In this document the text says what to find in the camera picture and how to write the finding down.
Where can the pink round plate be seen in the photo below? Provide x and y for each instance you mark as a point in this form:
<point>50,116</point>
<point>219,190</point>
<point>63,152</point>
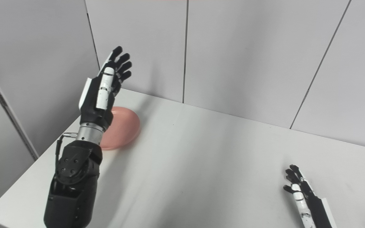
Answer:
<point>124,126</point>

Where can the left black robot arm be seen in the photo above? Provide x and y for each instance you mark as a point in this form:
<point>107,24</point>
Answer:
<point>74,180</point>

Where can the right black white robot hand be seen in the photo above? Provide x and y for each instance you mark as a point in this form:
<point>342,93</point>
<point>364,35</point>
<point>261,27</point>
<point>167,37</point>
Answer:
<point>312,205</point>

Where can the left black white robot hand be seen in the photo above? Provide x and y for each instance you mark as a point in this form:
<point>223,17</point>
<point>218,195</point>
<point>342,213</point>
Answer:
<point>95,107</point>

